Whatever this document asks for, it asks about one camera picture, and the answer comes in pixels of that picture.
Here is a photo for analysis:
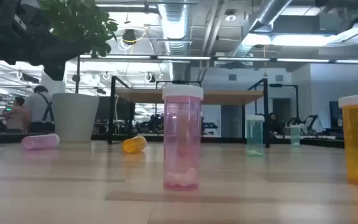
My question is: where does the green leafy potted tree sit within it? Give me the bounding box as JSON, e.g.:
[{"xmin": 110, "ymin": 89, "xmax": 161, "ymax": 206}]
[{"xmin": 37, "ymin": 0, "xmax": 119, "ymax": 94}]

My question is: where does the teal medicine bottle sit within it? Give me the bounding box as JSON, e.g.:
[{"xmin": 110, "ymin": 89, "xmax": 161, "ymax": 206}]
[
  {"xmin": 289, "ymin": 124, "xmax": 301, "ymax": 147},
  {"xmin": 246, "ymin": 114, "xmax": 265, "ymax": 157}
]

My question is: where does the small orange medicine bottle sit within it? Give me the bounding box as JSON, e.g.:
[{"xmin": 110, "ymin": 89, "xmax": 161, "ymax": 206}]
[{"xmin": 121, "ymin": 135, "xmax": 148, "ymax": 155}]

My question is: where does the black aluminium rail frame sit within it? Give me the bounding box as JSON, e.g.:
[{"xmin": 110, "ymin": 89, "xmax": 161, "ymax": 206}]
[
  {"xmin": 0, "ymin": 132, "xmax": 109, "ymax": 144},
  {"xmin": 268, "ymin": 136, "xmax": 345, "ymax": 149}
]

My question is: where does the long led light bar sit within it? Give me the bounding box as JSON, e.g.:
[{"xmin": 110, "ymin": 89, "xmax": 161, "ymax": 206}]
[{"xmin": 78, "ymin": 54, "xmax": 358, "ymax": 65}]

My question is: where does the tall pink medicine bottle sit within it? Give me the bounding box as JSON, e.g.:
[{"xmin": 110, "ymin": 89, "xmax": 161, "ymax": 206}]
[{"xmin": 162, "ymin": 84, "xmax": 204, "ymax": 191}]

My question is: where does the black background robot station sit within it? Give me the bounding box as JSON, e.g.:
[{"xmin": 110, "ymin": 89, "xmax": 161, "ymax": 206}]
[
  {"xmin": 201, "ymin": 116, "xmax": 219, "ymax": 135},
  {"xmin": 135, "ymin": 113, "xmax": 164, "ymax": 134}
]

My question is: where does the black metal background frame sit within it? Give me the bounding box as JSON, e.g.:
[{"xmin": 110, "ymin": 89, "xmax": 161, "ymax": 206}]
[{"xmin": 268, "ymin": 82, "xmax": 300, "ymax": 125}]

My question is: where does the small pink medicine bottle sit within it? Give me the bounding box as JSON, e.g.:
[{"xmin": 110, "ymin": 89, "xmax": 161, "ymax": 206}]
[{"xmin": 21, "ymin": 133, "xmax": 60, "ymax": 151}]

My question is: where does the person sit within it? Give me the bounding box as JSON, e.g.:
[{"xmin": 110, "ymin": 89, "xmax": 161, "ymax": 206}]
[
  {"xmin": 23, "ymin": 85, "xmax": 55, "ymax": 134},
  {"xmin": 0, "ymin": 96, "xmax": 27, "ymax": 134},
  {"xmin": 267, "ymin": 112, "xmax": 284, "ymax": 138}
]

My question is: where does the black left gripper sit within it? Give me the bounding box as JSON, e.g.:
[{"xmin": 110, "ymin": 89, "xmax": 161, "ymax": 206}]
[{"xmin": 40, "ymin": 30, "xmax": 90, "ymax": 82}]

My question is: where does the silver round ventilation duct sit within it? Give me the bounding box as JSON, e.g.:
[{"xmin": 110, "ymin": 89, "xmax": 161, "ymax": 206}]
[
  {"xmin": 230, "ymin": 0, "xmax": 294, "ymax": 57},
  {"xmin": 156, "ymin": 0, "xmax": 193, "ymax": 57}
]

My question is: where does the white plant pot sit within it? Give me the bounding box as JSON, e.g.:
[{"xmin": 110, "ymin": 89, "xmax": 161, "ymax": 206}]
[{"xmin": 51, "ymin": 92, "xmax": 100, "ymax": 142}]

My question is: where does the wooden shelf black frame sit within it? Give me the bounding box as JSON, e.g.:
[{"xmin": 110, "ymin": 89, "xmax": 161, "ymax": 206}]
[{"xmin": 107, "ymin": 75, "xmax": 270, "ymax": 149}]

